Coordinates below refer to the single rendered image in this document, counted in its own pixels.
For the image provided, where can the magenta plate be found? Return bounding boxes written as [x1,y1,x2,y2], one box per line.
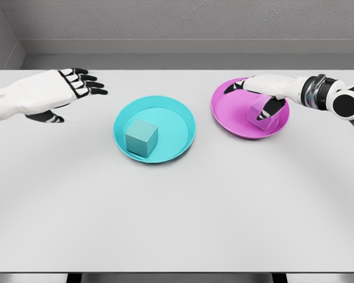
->
[210,77,291,141]

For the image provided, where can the cyan block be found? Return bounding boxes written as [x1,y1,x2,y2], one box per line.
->
[124,118,159,157]

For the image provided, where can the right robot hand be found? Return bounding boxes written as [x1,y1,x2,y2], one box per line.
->
[224,74,287,122]

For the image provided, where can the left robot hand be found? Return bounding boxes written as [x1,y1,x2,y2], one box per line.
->
[11,68,109,124]

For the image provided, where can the cyan plate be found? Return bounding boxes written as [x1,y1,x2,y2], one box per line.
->
[113,94,196,164]

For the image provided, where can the magenta block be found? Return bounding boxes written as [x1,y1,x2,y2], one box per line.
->
[247,95,281,133]

